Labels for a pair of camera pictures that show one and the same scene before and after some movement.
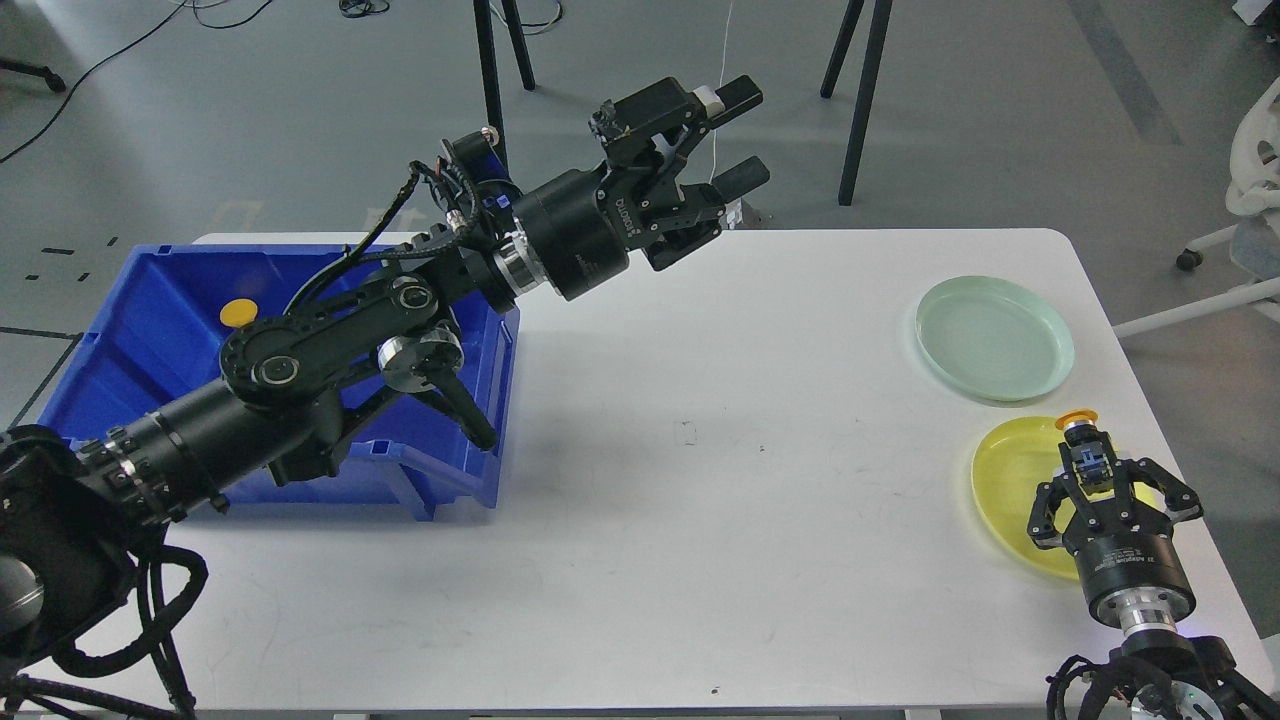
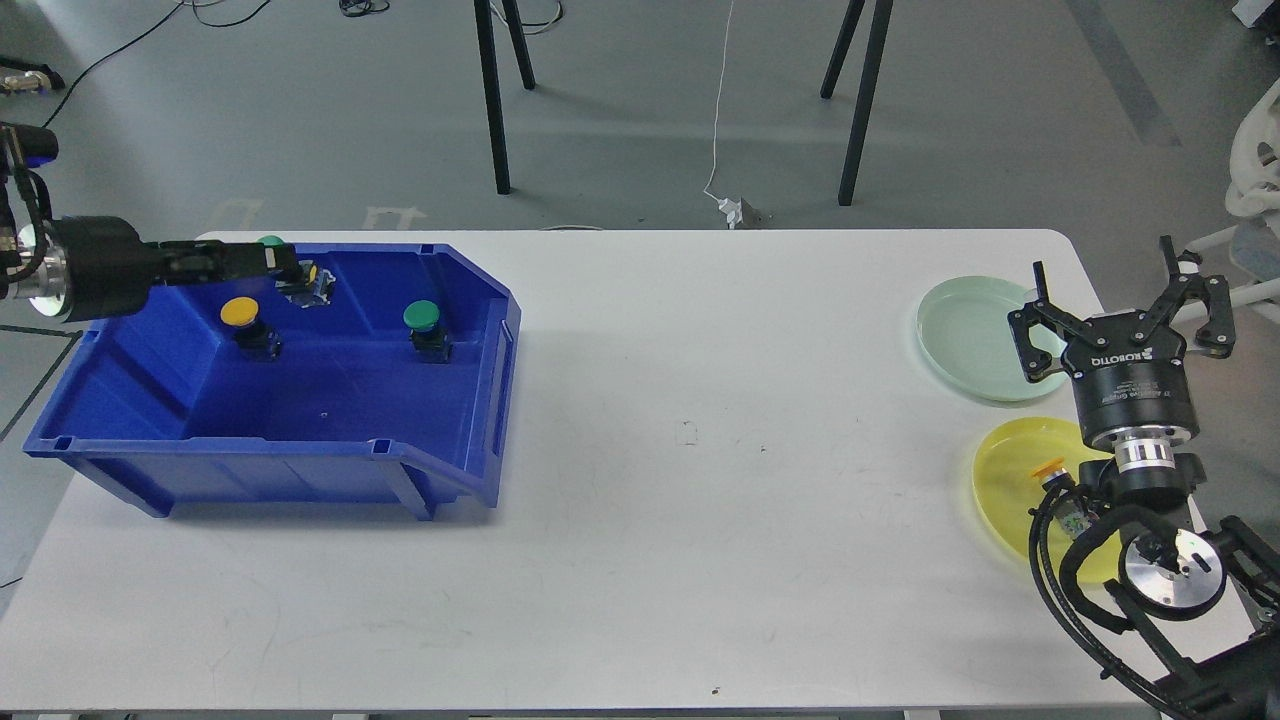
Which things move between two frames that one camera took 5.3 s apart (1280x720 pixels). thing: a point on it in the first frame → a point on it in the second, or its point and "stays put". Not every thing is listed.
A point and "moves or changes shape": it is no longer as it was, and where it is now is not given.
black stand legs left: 484,28 stays put
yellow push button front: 1087,447 moves or changes shape
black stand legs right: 861,112 stays put
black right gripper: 1130,565 → 1143,383
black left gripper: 576,227 → 109,268
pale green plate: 995,338 stays put
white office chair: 1254,235 stays put
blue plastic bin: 134,323 stays put
